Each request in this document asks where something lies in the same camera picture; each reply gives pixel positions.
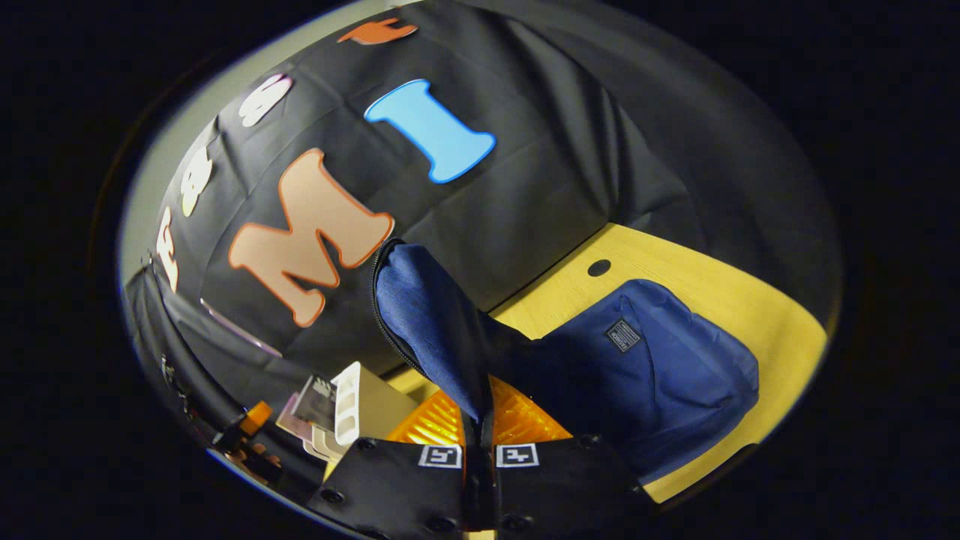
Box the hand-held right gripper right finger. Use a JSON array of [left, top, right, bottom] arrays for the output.
[[481, 375, 661, 538]]

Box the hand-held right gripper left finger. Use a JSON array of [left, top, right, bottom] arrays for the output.
[[307, 386, 482, 540]]

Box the pink cover book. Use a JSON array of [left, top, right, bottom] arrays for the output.
[[274, 394, 316, 452]]

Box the white bookshelf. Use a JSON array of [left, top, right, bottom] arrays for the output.
[[330, 361, 421, 449]]

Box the blue schoolbag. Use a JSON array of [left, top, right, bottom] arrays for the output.
[[371, 238, 760, 488]]

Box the black backdrop cloth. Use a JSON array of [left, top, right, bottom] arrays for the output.
[[124, 0, 845, 481]]

